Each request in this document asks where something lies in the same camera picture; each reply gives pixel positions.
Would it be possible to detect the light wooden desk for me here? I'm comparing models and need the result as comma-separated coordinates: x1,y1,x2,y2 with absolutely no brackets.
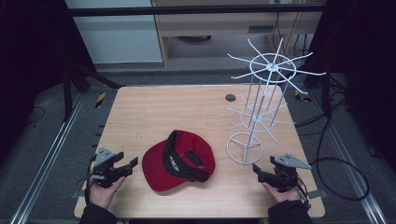
150,0,328,68

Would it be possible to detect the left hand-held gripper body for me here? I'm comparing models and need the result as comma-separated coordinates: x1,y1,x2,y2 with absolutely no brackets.
91,147,127,189

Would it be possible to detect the white cabinet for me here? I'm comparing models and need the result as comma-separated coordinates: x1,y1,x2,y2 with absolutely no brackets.
64,0,164,65

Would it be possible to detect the red and black baseball cap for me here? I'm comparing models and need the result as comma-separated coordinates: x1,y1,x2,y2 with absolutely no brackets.
141,129,217,193

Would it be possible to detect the aluminium floor rail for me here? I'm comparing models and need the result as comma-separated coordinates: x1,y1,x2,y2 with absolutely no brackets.
8,92,86,224
311,92,390,224

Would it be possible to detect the yellow and black striped tape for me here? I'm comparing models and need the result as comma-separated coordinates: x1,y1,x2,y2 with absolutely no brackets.
94,91,107,109
293,90,312,104

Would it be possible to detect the left hand-held gripper black cable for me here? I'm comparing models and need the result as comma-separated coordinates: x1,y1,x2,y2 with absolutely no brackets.
83,154,98,207

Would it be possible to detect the black metal stand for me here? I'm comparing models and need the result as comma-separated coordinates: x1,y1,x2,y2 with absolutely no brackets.
304,60,333,119
61,60,125,123

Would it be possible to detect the black looped floor cable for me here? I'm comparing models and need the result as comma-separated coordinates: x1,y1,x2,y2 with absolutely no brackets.
309,118,371,202

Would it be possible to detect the person's right hand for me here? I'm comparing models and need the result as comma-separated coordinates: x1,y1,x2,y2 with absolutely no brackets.
262,181,302,204

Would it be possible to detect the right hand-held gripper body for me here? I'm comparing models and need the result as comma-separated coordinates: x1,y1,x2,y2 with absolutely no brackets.
263,152,313,193

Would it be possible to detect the right hand-held gripper black cable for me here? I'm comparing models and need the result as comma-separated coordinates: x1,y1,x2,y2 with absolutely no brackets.
294,176,313,210

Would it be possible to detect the person's left hand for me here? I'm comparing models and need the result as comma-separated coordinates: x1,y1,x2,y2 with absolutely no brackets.
88,175,126,210

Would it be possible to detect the white wire display rack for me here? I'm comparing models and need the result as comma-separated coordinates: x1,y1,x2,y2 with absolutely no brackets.
223,36,328,166

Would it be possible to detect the bundle of hanging cables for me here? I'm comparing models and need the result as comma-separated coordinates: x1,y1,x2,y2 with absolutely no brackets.
271,12,312,59

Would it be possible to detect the hand-held gripper black cable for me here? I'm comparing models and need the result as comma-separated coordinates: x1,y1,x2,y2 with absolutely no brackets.
83,154,98,207
294,176,313,210

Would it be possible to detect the black horizontal bar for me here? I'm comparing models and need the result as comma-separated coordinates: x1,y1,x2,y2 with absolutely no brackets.
64,4,328,17

